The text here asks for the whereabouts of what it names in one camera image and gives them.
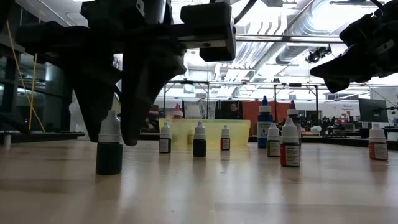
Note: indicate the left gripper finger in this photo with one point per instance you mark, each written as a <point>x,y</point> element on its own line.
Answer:
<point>143,99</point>
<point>96,102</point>

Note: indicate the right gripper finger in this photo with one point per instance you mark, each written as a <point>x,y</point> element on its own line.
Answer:
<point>345,65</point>
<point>336,85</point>

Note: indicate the large pink food coloring bottle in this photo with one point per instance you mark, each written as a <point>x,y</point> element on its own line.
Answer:
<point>177,114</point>

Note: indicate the small dark food coloring bottle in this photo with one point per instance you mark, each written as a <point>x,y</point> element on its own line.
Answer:
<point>164,144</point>

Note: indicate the large purple food coloring bottle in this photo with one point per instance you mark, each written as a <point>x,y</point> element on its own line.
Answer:
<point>293,112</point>

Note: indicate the small green food coloring bottle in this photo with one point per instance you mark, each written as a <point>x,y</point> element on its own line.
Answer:
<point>109,158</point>

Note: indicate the small brown food coloring bottle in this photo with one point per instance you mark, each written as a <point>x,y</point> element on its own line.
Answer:
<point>190,137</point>

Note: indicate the small black food coloring bottle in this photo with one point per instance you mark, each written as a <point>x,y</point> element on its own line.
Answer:
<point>199,147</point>

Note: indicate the small orange food coloring bottle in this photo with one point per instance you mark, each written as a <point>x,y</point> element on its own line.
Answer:
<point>377,151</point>

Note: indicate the large blue food coloring bottle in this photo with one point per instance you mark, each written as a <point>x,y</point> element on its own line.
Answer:
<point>264,121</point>

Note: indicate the small yellow-green food coloring bottle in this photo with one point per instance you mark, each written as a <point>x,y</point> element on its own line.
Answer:
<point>273,148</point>

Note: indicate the small red-brown food coloring bottle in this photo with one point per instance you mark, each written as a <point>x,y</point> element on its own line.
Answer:
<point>225,143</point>

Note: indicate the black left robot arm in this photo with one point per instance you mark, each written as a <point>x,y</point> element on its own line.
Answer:
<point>124,9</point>

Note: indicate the small red food coloring bottle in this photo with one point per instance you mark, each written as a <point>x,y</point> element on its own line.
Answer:
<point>289,155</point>

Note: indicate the black ceiling spotlight cluster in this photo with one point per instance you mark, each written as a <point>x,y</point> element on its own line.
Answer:
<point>318,53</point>

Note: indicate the black computer monitor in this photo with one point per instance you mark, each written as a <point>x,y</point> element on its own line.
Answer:
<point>373,110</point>

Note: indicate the white round background object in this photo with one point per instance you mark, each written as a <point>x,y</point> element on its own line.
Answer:
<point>316,129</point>

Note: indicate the white tapered background object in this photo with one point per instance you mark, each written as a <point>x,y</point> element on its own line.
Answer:
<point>192,112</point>

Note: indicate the black overhead light bar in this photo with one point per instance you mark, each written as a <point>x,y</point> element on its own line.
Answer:
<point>280,39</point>

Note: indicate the yellow translucent plastic bin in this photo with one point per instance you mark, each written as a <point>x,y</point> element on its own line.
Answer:
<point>214,133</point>

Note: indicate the orange partition panel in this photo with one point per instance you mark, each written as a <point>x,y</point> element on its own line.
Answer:
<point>250,112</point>

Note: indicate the person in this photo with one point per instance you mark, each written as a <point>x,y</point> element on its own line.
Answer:
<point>234,109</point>

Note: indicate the black background rig frame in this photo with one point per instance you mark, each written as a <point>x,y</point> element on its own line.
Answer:
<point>199,82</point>

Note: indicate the black aluminium table frame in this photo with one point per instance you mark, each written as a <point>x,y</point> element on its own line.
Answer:
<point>46,135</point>

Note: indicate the small white post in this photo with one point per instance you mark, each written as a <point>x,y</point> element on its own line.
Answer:
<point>7,141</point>

